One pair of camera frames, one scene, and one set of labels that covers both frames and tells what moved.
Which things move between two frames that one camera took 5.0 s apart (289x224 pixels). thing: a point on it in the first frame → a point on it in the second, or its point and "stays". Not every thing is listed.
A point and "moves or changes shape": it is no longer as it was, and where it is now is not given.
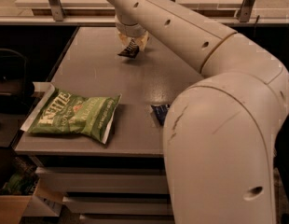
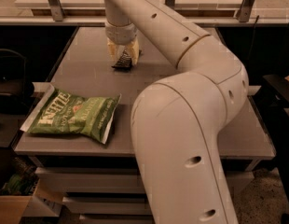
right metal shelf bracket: [246, 7] stays
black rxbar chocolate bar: [131, 49] moves or changes shape
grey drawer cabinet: [124, 180] stays
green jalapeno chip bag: [54, 111] stays
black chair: [11, 84] stays
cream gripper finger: [125, 40] → [113, 49]
